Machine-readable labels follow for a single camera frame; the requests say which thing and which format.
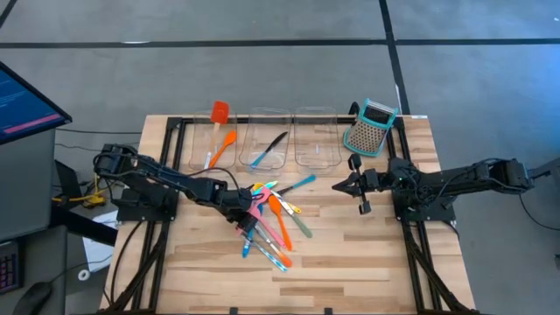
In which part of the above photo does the white paper sheet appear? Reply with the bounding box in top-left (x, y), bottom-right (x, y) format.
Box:
top-left (81, 209), bottom-right (120, 273)

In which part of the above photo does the iridescent blade knife teal handle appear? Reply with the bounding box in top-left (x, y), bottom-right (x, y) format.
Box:
top-left (251, 179), bottom-right (279, 197)

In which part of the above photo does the black desk base beam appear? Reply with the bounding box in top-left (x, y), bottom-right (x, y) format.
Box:
top-left (50, 205), bottom-right (120, 246)

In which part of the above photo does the teal steel box grater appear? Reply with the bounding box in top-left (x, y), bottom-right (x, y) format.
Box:
top-left (342, 97), bottom-right (400, 158)

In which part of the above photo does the black keyboard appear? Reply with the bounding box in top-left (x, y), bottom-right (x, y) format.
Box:
top-left (0, 239), bottom-right (24, 295)

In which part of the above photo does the black floor stand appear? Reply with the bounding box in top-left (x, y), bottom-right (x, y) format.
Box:
top-left (527, 156), bottom-right (560, 185)

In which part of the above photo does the computer monitor blue screen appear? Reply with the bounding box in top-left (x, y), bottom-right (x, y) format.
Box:
top-left (0, 60), bottom-right (74, 146)

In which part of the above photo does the black knife teal handle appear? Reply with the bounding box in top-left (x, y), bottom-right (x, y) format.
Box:
top-left (248, 130), bottom-right (290, 170)
top-left (277, 173), bottom-right (318, 196)

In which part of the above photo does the pink silicone spoon spatula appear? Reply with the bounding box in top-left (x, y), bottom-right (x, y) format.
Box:
top-left (248, 205), bottom-right (286, 249)

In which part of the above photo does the black computer mouse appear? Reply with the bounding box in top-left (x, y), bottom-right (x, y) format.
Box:
top-left (11, 281), bottom-right (53, 315)

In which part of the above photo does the yellow cable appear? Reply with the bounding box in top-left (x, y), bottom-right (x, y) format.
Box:
top-left (51, 172), bottom-right (109, 207)

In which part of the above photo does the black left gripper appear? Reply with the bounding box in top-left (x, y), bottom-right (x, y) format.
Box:
top-left (218, 187), bottom-right (266, 235)

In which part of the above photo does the knife orange gradient handle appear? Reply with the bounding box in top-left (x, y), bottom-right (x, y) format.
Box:
top-left (253, 222), bottom-right (293, 269)

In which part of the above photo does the pink icing spatula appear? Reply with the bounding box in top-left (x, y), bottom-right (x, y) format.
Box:
top-left (244, 186), bottom-right (273, 220)

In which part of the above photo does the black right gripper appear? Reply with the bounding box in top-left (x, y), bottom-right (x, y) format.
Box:
top-left (332, 153), bottom-right (395, 215)

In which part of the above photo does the blue silicone spoon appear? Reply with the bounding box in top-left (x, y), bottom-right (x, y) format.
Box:
top-left (241, 203), bottom-right (264, 259)

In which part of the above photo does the red spatula wooden handle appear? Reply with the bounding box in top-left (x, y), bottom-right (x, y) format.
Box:
top-left (203, 101), bottom-right (231, 171)

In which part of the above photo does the knife teal chevron handle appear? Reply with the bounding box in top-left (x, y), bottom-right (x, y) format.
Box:
top-left (238, 229), bottom-right (289, 273)

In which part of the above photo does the clear plastic bin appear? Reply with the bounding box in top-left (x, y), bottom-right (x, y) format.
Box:
top-left (187, 108), bottom-right (240, 172)
top-left (292, 106), bottom-right (342, 170)
top-left (238, 107), bottom-right (293, 172)

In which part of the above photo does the small orange silicone spoon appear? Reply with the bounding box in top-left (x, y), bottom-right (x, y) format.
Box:
top-left (208, 129), bottom-right (238, 170)

